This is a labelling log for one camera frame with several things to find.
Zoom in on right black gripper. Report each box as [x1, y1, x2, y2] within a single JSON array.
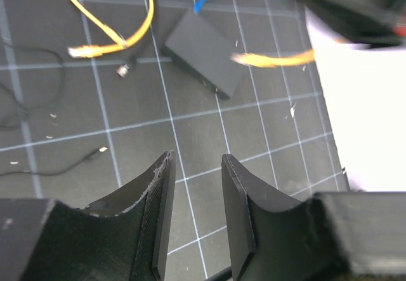
[[299, 0, 405, 48]]

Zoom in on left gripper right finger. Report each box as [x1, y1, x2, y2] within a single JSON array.
[[221, 155, 405, 280]]

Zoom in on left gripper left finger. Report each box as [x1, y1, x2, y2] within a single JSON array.
[[1, 151, 176, 280]]

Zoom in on thin black power cable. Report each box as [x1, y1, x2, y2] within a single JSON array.
[[0, 36, 108, 178]]

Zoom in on yellow ethernet cable short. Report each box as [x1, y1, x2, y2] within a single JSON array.
[[230, 49, 315, 68]]

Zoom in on black ethernet cable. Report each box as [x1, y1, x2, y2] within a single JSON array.
[[115, 23, 153, 78]]

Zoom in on black network switch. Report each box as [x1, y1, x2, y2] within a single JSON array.
[[162, 9, 247, 99]]

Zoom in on yellow ethernet cable long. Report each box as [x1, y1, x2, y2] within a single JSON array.
[[68, 0, 157, 58]]

